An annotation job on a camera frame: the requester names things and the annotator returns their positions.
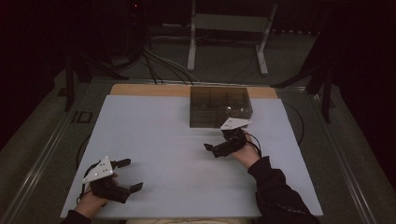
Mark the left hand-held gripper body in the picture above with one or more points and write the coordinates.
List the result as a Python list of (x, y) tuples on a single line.
[(101, 171)]

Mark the white metal stand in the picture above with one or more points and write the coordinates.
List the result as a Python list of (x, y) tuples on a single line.
[(230, 22)]

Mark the person's right hand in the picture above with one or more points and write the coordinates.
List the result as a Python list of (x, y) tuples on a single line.
[(247, 154)]

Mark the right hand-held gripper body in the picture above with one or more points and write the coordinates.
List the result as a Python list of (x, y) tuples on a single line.
[(233, 140)]

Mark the black tripod stand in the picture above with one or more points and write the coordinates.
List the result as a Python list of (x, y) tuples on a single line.
[(326, 93), (69, 84)]

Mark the person's left hand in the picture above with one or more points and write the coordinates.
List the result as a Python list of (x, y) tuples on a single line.
[(90, 203)]

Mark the metal floor rail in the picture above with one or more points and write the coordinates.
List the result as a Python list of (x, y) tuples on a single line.
[(348, 172), (39, 165)]

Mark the black rectangular floor frame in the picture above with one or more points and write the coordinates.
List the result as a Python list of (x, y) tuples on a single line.
[(74, 117)]

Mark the smoky transparent drawer box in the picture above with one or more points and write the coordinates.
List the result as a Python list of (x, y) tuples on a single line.
[(208, 105)]

